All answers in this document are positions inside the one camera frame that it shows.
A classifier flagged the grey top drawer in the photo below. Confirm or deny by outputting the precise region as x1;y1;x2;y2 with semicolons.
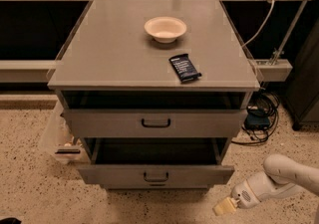
63;110;247;138

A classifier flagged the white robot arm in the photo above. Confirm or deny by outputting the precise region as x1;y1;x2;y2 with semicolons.
213;154;319;216

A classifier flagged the white paper bowl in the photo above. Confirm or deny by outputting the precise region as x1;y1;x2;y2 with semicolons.
145;17;187;44

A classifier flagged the clear plastic bin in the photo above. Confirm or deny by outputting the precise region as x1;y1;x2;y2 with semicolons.
39;103;89;164

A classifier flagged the grey drawer cabinet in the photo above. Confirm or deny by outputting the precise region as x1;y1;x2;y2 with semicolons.
47;0;261;169

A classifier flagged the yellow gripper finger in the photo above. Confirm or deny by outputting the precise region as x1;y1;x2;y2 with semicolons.
213;197;238;216

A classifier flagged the dark cabinet at right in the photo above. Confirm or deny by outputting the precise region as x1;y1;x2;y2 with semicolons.
285;20;319;130

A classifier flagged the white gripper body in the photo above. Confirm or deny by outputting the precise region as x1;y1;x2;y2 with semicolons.
231;171;284;209

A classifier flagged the grey drawer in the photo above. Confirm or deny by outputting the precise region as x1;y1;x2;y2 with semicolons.
79;137;234;190
63;110;247;138

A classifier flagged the dark blue snack bar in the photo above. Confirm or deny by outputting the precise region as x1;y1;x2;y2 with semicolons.
168;54;201;83

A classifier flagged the white power cable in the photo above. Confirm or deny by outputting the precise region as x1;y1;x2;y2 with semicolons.
240;0;276;49

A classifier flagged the blue box with cables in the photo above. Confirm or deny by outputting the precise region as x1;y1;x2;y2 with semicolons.
232;90;280;146

